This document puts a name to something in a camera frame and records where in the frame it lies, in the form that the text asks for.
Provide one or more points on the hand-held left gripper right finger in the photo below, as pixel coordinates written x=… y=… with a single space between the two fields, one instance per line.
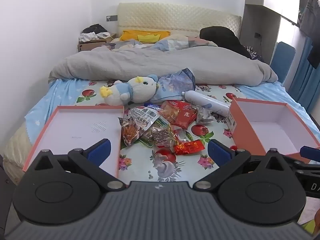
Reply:
x=220 y=152

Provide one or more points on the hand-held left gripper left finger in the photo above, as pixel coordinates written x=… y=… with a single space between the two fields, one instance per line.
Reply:
x=100 y=151

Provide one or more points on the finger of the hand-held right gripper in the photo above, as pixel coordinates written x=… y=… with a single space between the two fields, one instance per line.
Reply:
x=310 y=152

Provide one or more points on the orange cardboard box lid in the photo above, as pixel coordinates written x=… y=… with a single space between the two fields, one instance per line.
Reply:
x=80 y=130

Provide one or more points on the small red snack packet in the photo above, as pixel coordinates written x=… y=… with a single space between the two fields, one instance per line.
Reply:
x=188 y=147

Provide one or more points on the silver snack packet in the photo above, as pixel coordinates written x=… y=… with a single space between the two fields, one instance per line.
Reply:
x=203 y=115

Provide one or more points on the clear white label snack packet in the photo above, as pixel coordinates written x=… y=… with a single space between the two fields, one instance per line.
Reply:
x=135 y=127

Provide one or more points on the orange cardboard box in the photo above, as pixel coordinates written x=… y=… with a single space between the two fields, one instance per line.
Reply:
x=270 y=127

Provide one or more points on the green brown dried tofu packet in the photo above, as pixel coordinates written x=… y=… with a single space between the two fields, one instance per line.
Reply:
x=162 y=135

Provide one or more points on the large red clear snack packet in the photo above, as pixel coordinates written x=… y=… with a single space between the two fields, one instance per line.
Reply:
x=175 y=112

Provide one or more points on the blue snack packet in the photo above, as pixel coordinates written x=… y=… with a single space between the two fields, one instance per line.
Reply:
x=152 y=105

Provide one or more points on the floral bed sheet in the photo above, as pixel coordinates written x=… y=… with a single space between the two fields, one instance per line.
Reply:
x=175 y=165

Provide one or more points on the white spray bottle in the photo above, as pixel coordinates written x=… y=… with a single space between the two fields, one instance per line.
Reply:
x=205 y=100

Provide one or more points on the blue curtain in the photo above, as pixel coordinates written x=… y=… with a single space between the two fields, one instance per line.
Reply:
x=307 y=85

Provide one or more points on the white blue plush toy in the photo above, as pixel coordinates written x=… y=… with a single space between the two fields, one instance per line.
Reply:
x=130 y=90

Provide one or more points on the blue floral tissue pack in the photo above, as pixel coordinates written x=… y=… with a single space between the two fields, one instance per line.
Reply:
x=175 y=85

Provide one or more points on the blue chair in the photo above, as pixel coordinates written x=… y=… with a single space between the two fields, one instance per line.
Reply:
x=282 y=57

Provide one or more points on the grey duvet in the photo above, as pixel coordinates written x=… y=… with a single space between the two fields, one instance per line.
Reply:
x=150 y=65

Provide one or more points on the dark patterned cloth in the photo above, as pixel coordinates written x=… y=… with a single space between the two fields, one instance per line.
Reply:
x=252 y=52

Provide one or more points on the brown cardboard box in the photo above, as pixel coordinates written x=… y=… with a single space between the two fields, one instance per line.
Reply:
x=90 y=45

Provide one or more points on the black clothing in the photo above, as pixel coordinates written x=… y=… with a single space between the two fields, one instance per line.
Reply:
x=225 y=38

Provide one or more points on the patchwork blanket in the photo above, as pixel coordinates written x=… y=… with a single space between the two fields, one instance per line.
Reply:
x=170 y=43

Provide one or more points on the pile of clothes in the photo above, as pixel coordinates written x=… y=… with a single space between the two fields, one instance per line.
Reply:
x=93 y=31

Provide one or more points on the yellow pillow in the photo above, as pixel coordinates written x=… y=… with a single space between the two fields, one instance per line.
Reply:
x=145 y=35

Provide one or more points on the hanging dark clothes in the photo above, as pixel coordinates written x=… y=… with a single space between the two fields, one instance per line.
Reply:
x=311 y=17

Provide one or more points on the cream quilted headboard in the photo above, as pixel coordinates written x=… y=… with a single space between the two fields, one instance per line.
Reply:
x=175 y=17

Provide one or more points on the grey wall socket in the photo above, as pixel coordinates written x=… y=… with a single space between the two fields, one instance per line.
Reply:
x=111 y=18

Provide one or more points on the grey wall cabinet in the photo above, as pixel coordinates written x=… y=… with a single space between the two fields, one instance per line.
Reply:
x=262 y=5

